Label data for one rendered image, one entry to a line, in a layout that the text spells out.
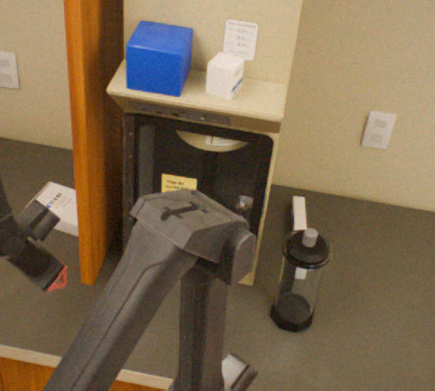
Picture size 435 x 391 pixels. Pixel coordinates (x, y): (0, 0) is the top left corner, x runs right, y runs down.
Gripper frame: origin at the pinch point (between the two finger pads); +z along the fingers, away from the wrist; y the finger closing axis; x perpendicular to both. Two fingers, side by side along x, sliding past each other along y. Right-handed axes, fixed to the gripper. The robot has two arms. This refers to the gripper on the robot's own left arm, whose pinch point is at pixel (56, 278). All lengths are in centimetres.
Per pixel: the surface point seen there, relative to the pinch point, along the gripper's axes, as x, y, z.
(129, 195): -23.7, -1.6, -0.9
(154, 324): -5.3, -18.2, 15.4
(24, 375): 21.9, 0.5, 16.4
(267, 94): -50, -27, -25
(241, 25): -55, -19, -34
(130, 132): -32.4, -1.9, -15.9
